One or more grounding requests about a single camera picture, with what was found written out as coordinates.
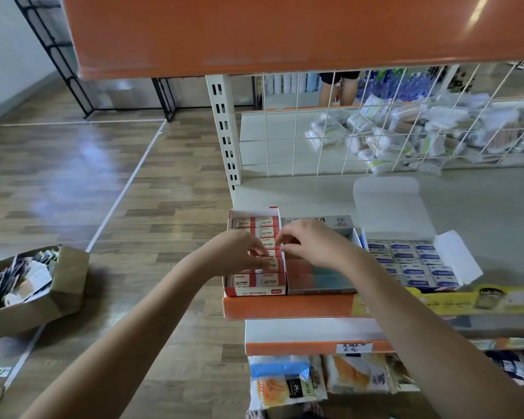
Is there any person's left hand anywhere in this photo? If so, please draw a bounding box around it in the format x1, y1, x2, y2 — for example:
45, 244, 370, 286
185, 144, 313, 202
196, 228, 271, 278

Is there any person's right hand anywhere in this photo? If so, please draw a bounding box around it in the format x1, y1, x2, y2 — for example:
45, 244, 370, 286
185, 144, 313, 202
274, 218, 369, 272

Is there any red eraser display box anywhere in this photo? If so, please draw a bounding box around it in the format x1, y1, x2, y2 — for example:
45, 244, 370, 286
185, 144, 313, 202
222, 207, 288, 299

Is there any red white small box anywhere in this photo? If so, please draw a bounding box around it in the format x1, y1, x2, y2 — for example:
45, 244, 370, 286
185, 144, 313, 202
261, 242, 283, 262

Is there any box of pink-blue erasers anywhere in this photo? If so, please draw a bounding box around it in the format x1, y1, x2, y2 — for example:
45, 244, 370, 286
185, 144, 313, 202
281, 214, 366, 296

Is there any blue white eraser box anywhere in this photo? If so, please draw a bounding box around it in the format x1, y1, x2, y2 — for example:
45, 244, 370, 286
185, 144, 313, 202
352, 174, 486, 294

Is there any person's right forearm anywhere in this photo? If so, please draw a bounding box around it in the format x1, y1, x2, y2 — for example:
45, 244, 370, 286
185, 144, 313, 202
348, 247, 524, 419

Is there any person's left forearm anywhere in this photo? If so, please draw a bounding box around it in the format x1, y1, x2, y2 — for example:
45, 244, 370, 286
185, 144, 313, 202
22, 247, 225, 419

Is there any open brown cardboard box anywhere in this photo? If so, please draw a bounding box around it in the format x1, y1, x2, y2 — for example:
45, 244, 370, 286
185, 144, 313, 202
0, 244, 91, 344

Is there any white orange metal shelf unit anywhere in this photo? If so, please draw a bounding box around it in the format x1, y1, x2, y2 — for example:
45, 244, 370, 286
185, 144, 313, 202
59, 0, 524, 407

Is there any blue orange snack packet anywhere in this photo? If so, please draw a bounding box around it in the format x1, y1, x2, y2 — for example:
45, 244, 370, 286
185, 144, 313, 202
246, 353, 330, 412

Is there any yellow price label strip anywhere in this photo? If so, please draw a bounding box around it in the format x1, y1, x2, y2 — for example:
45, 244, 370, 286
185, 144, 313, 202
353, 284, 524, 318

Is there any pile of white packets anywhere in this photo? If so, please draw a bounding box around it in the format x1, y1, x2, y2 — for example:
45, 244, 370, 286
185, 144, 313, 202
302, 90, 524, 176

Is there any row of blue bottles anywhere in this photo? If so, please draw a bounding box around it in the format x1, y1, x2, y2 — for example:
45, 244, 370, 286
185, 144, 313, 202
266, 69, 440, 106

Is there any pile of packets in carton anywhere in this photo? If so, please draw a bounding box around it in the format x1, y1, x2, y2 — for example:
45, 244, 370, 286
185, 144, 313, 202
0, 247, 61, 313

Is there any row of dark snack packets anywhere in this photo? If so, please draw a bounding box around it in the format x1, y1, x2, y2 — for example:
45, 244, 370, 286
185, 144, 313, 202
489, 348, 524, 386

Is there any black metal rack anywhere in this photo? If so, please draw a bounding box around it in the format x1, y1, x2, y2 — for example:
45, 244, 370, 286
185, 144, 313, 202
11, 0, 265, 121

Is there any white wire grid panel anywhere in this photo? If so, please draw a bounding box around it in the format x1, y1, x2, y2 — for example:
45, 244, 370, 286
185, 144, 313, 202
234, 63, 524, 180

